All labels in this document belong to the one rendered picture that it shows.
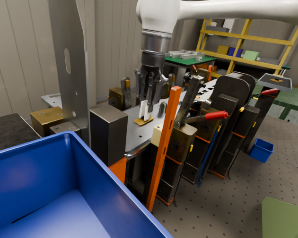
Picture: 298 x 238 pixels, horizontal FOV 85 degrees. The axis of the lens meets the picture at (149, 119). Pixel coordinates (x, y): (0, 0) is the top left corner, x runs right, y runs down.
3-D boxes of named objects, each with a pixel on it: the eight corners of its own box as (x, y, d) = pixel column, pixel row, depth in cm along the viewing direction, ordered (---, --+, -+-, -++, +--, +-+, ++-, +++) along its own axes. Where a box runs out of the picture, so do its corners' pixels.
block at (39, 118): (69, 182, 69) (58, 105, 51) (80, 194, 65) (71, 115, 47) (49, 194, 63) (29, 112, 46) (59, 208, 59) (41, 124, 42)
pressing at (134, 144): (214, 78, 154) (214, 76, 153) (238, 85, 143) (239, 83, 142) (77, 128, 55) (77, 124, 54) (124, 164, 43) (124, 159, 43)
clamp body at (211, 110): (184, 169, 85) (205, 105, 67) (203, 181, 80) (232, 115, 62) (178, 176, 80) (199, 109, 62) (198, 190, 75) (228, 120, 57)
